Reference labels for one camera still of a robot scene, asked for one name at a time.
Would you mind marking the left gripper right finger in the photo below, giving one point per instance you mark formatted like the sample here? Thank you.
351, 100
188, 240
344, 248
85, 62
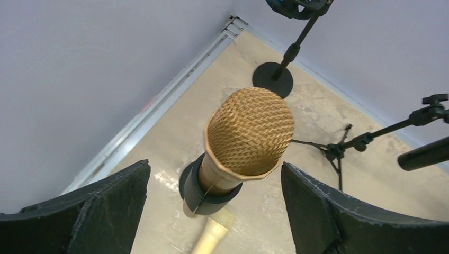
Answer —
325, 220

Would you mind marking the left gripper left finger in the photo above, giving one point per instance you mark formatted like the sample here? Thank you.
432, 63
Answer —
102, 217

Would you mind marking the cream microphone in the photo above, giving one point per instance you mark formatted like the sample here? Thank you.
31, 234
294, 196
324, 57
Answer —
216, 228

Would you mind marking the gold microphone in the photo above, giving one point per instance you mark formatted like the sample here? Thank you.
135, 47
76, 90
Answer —
245, 139

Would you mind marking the black grey-head microphone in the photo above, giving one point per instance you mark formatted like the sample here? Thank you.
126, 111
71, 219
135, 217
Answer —
430, 154

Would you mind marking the black tripod mic stand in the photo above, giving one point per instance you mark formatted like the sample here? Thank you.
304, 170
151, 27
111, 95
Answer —
334, 152

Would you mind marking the aluminium table frame rail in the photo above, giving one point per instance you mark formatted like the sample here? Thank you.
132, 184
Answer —
118, 148

